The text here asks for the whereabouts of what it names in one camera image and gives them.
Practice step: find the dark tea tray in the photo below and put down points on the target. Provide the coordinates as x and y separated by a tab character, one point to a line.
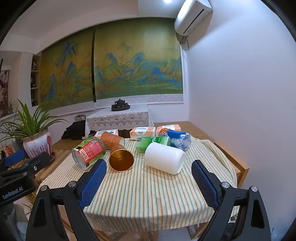
121	108

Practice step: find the striped tablecloth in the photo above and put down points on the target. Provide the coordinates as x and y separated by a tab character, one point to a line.
148	192

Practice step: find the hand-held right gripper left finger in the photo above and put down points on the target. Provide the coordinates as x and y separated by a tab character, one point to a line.
93	183

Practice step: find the gold paper cup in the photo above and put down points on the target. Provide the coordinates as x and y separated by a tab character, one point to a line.
120	161

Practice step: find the small white tissue pack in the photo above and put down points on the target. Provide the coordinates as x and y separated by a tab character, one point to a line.
111	132

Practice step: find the dark red tree picture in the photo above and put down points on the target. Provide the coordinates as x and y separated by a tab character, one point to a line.
4	92

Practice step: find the black cloth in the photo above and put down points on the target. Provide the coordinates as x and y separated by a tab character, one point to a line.
75	131

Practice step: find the dark teapot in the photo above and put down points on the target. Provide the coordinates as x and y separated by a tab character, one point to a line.
120	103

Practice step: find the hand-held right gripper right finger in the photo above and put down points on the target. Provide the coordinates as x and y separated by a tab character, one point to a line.
204	183

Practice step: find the grey paper bag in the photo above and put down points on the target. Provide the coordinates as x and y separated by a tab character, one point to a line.
79	117

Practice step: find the orange packet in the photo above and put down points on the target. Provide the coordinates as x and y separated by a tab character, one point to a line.
9	150

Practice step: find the orange drink can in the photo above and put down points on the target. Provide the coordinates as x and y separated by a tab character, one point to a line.
163	132

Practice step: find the ceiling light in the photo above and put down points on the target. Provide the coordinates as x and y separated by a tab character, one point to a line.
167	0

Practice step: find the orange paper cup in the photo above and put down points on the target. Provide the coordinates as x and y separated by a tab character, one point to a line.
112	139

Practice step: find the potted green plant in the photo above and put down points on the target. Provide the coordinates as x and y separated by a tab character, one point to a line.
37	141

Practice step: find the green red labelled can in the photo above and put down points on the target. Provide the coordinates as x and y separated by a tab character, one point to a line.
89	151

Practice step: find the wall shelf niche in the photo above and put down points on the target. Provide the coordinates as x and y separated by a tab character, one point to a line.
35	81

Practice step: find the white air conditioner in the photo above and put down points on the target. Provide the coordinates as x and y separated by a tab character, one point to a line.
192	17

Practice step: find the narrow landscape painting blind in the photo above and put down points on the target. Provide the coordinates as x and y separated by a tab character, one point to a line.
67	74

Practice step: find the white orange tissue pack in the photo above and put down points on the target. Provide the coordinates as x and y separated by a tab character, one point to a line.
141	133

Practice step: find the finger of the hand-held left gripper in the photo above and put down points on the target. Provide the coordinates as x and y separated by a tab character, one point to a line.
14	158
39	160

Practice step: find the wide landscape painting blind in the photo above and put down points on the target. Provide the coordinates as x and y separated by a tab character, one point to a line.
138	64

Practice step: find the white cup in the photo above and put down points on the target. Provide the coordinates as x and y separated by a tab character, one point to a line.
164	160

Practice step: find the lace covered side table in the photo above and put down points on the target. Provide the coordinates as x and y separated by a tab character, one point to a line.
118	118

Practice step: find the green drink bottle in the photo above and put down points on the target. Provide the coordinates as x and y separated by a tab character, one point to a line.
148	142

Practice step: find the blue clear water bottle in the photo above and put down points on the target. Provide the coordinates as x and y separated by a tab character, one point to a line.
179	139

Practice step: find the wooden table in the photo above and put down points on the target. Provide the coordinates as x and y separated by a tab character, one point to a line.
196	129

